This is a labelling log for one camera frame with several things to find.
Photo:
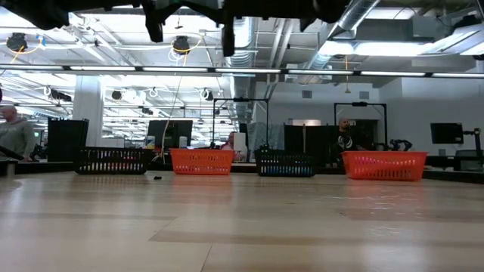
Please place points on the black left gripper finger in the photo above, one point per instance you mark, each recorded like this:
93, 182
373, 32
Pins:
228, 38
155, 26

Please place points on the black monitor on arm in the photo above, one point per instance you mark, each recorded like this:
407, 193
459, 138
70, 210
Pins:
447, 133

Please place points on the long ceiling light strip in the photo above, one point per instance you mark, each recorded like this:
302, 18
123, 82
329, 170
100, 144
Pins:
321, 72

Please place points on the white box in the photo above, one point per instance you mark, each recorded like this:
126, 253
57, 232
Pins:
239, 141

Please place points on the person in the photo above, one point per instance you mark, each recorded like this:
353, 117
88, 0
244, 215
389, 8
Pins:
15, 136
345, 140
228, 143

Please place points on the dark computer monitor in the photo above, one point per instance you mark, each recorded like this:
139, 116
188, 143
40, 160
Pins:
170, 132

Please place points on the white building column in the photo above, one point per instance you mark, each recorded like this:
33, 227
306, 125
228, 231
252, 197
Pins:
87, 109

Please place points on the white bottle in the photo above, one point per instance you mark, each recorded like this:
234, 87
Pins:
182, 142

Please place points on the yellow ceiling pendant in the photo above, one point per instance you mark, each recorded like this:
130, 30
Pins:
347, 88

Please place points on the yellow label bottle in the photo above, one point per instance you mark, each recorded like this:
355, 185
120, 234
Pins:
150, 143

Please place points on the orange plastic basket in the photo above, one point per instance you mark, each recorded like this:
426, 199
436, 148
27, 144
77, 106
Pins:
202, 162
383, 166

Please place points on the black plastic basket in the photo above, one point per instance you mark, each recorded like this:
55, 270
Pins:
283, 166
111, 162

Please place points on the silver ventilation duct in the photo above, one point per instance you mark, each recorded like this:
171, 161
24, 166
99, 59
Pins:
351, 15
242, 38

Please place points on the black rig frame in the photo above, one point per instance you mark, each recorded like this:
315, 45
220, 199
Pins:
242, 100
359, 104

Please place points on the dark partition wall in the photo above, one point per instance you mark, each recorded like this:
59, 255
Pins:
310, 138

